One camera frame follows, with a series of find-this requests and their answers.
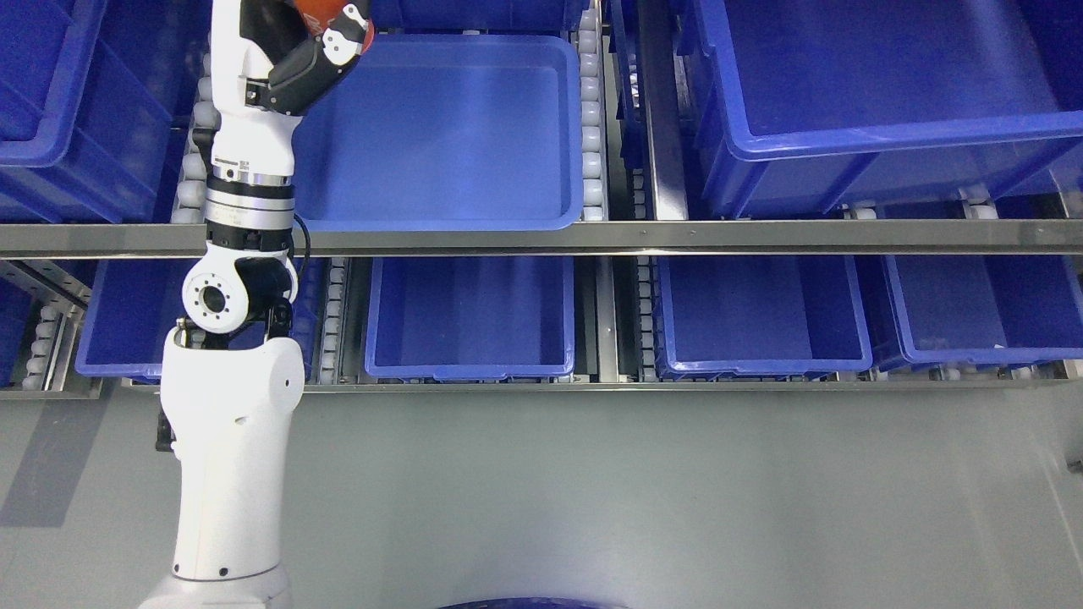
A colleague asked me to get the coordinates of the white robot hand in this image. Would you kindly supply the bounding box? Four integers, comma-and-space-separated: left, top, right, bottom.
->
207, 1, 364, 184

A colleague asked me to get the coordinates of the shallow blue tray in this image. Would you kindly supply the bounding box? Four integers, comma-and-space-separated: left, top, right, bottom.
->
293, 34, 584, 232

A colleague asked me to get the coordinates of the blue bin upper left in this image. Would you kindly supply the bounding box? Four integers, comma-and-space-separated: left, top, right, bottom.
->
1, 1, 212, 223

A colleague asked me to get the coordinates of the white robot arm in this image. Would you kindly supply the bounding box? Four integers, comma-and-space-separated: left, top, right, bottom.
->
142, 1, 377, 608

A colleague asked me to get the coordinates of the blue bin lower middle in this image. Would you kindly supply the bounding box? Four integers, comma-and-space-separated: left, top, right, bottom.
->
364, 257, 575, 384

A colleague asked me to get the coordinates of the blue bin lower left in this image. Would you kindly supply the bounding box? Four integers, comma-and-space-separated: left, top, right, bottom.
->
76, 258, 327, 384

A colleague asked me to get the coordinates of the orange cylindrical capacitor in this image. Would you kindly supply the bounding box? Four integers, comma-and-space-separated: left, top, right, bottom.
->
293, 1, 377, 54

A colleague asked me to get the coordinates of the blue bin lower far right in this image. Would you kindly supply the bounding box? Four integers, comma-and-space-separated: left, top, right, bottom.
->
854, 255, 1082, 371

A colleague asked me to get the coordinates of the large blue bin upper right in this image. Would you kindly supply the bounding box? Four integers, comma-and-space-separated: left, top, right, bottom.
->
671, 1, 1082, 219

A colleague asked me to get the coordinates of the blue bin top centre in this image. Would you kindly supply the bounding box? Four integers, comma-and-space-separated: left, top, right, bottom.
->
371, 1, 591, 33

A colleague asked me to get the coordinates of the metal shelf front rail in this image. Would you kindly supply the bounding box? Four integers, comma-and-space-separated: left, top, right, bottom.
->
1, 219, 1082, 260

